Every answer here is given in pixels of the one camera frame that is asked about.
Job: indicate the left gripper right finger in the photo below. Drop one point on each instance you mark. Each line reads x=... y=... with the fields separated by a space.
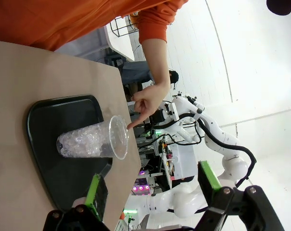
x=208 y=178

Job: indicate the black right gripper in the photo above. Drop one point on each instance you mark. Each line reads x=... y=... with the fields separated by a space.
x=161 y=116

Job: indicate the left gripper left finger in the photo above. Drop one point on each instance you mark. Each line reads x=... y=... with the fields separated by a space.
x=97 y=197

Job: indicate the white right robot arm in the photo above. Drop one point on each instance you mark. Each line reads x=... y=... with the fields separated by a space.
x=217 y=130

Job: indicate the person's right forearm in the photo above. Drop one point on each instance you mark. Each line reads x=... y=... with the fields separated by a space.
x=155 y=62

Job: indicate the clear plastic iced cup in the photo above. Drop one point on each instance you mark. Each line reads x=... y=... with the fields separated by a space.
x=87 y=142

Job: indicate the glass drink dispenser jar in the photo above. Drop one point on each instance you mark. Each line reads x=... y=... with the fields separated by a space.
x=134 y=20

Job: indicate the person's right hand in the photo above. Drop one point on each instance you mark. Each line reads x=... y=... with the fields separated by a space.
x=152 y=98

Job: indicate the white equipment box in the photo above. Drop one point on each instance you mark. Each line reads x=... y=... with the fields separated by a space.
x=184 y=161

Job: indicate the person with black hair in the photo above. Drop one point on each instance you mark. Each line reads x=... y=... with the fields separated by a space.
x=136 y=72

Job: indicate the white side table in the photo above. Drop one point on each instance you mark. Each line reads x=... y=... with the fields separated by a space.
x=121 y=45

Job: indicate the black plastic tray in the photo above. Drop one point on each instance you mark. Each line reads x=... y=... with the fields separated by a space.
x=51 y=115

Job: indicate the person in orange hoodie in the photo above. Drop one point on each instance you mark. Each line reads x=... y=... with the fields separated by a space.
x=63 y=19

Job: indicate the black rounded object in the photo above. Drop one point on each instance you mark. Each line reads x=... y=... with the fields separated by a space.
x=279 y=6

